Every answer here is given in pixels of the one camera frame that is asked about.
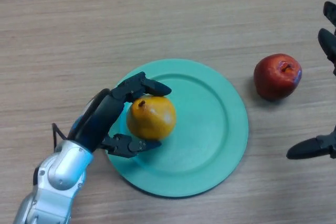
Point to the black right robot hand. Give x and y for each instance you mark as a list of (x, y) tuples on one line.
[(309, 149)]

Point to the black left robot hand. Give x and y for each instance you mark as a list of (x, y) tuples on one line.
[(102, 121)]

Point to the yellow pear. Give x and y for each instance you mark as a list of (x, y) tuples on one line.
[(152, 119)]

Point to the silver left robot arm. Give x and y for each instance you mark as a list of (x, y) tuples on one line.
[(60, 171)]

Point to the green round plate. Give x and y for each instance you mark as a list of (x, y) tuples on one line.
[(204, 129)]

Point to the red apple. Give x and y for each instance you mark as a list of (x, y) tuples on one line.
[(273, 82)]

